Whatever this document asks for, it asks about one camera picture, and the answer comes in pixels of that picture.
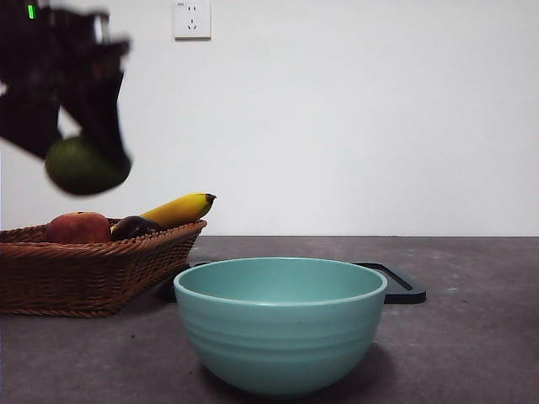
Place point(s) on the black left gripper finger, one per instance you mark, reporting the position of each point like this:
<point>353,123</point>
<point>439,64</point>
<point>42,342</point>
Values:
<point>29,118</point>
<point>101,113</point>

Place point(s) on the white wall socket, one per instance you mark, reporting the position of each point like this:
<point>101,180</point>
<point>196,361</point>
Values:
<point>193,21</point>

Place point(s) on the green avocado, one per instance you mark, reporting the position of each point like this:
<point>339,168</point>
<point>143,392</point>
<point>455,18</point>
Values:
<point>80,172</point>

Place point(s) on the teal ribbed bowl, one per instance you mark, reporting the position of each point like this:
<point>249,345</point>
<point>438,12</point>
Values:
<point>278,336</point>

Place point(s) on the yellow banana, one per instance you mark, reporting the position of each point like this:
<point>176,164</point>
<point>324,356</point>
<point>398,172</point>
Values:
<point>177,210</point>

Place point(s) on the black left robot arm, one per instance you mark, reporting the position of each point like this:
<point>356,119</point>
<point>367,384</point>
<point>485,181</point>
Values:
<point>29,46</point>

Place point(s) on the brown wicker basket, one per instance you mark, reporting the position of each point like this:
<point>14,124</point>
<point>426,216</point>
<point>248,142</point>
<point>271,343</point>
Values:
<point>84,278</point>

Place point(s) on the dark purple plum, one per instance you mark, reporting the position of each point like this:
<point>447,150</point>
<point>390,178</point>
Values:
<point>135,228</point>

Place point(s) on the black rectangular tray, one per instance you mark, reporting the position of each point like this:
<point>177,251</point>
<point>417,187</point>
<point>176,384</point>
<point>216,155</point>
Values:
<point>404,294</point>

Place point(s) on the red apple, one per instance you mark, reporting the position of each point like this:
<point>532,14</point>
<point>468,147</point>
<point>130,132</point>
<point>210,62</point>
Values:
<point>80,228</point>

